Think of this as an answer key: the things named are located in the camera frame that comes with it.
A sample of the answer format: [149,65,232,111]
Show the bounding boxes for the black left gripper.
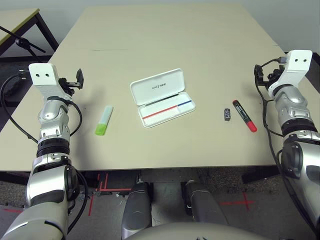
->
[58,68,85,97]

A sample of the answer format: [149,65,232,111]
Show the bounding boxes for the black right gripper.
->
[253,64,283,87]

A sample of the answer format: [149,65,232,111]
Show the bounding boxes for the black marker with red cap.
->
[232,99,258,133]

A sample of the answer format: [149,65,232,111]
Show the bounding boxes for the green highlighter with clear cap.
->
[94,105,114,137]

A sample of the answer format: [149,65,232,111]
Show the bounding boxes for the small black patterned eraser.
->
[223,107,233,123]

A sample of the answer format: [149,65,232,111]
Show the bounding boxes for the white plastic pencil case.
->
[129,68,197,129]

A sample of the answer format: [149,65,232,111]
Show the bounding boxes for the black tripod stand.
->
[0,24,47,63]

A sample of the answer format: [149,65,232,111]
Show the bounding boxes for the beige side table black legs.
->
[0,8,60,64]

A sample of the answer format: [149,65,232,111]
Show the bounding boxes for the black table base beam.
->
[0,171,32,186]
[241,163,285,186]

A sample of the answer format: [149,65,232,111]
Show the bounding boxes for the red floor tape lines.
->
[87,173,132,217]

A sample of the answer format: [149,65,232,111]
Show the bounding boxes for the red floor tape cross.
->
[219,191,256,212]

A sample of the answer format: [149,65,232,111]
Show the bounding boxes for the grey robot left leg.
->
[121,181,153,240]

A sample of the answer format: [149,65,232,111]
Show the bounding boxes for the red floor tape mark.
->
[0,207,23,215]

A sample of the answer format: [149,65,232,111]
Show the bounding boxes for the grey robot torso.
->
[124,221,266,240]

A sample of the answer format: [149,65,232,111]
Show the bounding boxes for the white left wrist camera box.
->
[28,63,72,101]

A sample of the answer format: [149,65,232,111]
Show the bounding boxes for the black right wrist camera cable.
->
[253,56,320,240]

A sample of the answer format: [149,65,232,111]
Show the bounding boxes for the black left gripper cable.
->
[66,99,84,137]

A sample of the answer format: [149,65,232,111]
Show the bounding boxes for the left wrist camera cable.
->
[0,70,40,144]

